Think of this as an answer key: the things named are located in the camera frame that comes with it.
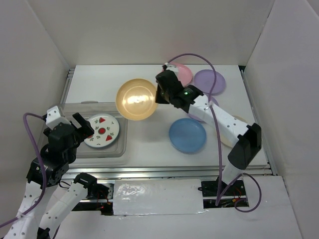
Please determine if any watermelon pattern white plate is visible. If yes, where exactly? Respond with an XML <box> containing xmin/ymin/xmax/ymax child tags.
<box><xmin>84</xmin><ymin>114</ymin><xmax>120</xmax><ymax>148</ymax></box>

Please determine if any yellow plate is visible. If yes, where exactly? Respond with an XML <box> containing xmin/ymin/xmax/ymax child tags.
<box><xmin>115</xmin><ymin>79</ymin><xmax>158</xmax><ymax>121</ymax></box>

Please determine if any blue plate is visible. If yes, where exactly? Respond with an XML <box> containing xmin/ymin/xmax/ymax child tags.
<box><xmin>168</xmin><ymin>118</ymin><xmax>207</xmax><ymax>154</ymax></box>

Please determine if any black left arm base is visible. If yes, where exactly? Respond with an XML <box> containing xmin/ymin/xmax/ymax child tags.
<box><xmin>72</xmin><ymin>183</ymin><xmax>114</xmax><ymax>216</ymax></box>

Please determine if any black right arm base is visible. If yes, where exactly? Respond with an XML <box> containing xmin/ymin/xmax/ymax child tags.
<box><xmin>198</xmin><ymin>176</ymin><xmax>246</xmax><ymax>198</ymax></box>

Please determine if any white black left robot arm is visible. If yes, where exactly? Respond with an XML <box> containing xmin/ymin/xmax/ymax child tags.
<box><xmin>1</xmin><ymin>109</ymin><xmax>98</xmax><ymax>239</ymax></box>

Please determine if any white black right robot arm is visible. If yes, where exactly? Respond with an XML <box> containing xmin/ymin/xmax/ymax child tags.
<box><xmin>156</xmin><ymin>70</ymin><xmax>262</xmax><ymax>195</ymax></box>

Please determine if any clear plastic bin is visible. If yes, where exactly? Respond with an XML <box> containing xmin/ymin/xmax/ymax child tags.
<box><xmin>57</xmin><ymin>102</ymin><xmax>128</xmax><ymax>158</ymax></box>

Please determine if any pink plate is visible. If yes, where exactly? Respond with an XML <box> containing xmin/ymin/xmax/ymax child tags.
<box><xmin>171</xmin><ymin>62</ymin><xmax>193</xmax><ymax>86</ymax></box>

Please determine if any purple plate far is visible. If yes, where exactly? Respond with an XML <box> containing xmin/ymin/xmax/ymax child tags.
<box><xmin>193</xmin><ymin>69</ymin><xmax>226</xmax><ymax>95</ymax></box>

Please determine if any purple plate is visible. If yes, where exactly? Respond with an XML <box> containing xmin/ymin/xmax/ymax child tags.
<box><xmin>193</xmin><ymin>69</ymin><xmax>226</xmax><ymax>95</ymax></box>
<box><xmin>187</xmin><ymin>97</ymin><xmax>219</xmax><ymax>122</ymax></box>

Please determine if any purple plate near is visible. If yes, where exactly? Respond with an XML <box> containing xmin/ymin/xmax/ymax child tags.
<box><xmin>187</xmin><ymin>97</ymin><xmax>219</xmax><ymax>122</ymax></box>

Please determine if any cream plate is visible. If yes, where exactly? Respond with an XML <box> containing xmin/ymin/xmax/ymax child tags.
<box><xmin>220</xmin><ymin>115</ymin><xmax>248</xmax><ymax>148</ymax></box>

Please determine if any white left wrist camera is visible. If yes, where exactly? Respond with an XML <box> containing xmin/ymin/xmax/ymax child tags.
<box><xmin>45</xmin><ymin>106</ymin><xmax>71</xmax><ymax>129</ymax></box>

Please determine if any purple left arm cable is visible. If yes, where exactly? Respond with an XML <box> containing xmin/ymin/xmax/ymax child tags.
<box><xmin>0</xmin><ymin>112</ymin><xmax>63</xmax><ymax>239</ymax></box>

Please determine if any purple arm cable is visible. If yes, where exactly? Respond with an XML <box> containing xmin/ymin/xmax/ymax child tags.
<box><xmin>163</xmin><ymin>53</ymin><xmax>262</xmax><ymax>213</ymax></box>
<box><xmin>0</xmin><ymin>112</ymin><xmax>63</xmax><ymax>239</ymax></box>

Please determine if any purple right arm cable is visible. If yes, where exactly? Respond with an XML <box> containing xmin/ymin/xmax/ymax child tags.
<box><xmin>163</xmin><ymin>53</ymin><xmax>262</xmax><ymax>213</ymax></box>

